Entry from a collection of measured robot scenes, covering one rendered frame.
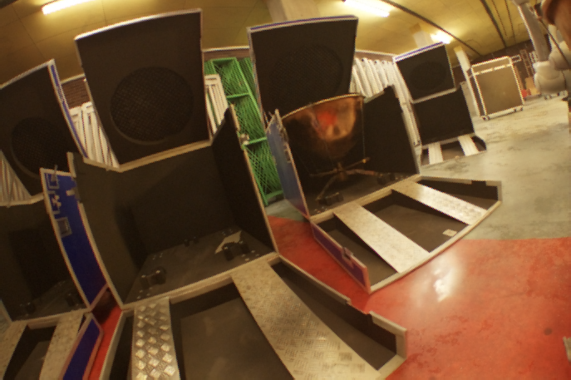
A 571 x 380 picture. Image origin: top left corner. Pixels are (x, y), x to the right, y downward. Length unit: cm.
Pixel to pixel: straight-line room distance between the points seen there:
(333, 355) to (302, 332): 14
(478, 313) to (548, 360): 31
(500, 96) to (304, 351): 780
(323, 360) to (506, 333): 54
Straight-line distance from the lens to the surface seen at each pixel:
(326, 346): 78
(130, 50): 173
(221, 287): 119
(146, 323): 112
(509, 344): 80
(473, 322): 85
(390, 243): 126
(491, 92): 787
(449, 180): 186
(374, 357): 77
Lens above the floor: 63
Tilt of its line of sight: 2 degrees down
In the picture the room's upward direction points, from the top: 17 degrees counter-clockwise
